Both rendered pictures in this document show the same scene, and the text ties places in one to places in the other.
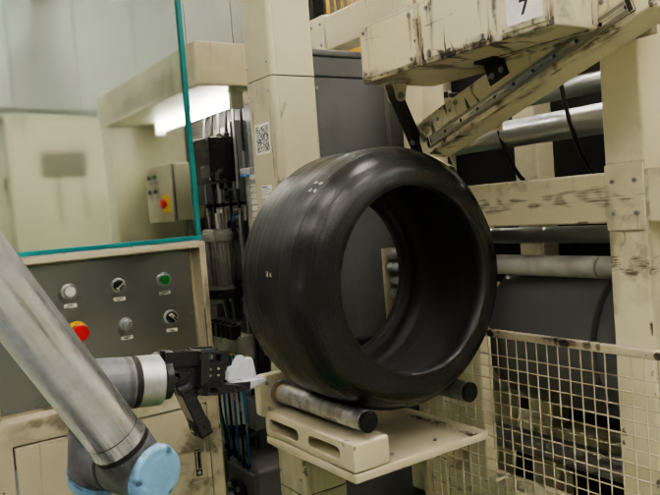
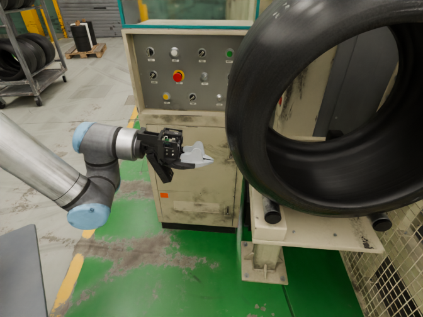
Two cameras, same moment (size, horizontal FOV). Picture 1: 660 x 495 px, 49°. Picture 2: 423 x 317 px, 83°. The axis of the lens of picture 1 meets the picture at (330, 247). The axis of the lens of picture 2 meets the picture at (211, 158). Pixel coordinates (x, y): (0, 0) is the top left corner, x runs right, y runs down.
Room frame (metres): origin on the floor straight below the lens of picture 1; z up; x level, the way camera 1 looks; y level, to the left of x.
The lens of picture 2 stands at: (0.96, -0.19, 1.40)
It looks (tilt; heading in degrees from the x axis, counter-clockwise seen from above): 35 degrees down; 39
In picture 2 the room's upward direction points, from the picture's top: straight up
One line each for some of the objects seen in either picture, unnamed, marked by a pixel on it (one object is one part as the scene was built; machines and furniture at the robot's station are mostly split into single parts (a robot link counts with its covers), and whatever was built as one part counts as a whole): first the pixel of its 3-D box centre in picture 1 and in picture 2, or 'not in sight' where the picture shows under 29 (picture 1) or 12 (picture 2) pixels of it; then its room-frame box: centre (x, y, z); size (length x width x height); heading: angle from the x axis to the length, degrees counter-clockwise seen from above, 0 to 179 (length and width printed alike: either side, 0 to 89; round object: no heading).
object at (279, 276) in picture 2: not in sight; (263, 260); (1.82, 0.09, 0.02); 0.27 x 0.27 x 0.04; 34
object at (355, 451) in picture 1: (322, 434); (264, 190); (1.54, 0.05, 0.83); 0.36 x 0.09 x 0.06; 34
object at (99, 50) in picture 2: not in sight; (84, 37); (4.19, 6.64, 0.38); 1.20 x 0.80 x 0.76; 52
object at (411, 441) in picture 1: (374, 435); (303, 201); (1.62, -0.07, 0.80); 0.37 x 0.36 x 0.02; 124
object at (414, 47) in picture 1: (479, 29); not in sight; (1.68, -0.38, 1.71); 0.61 x 0.25 x 0.15; 34
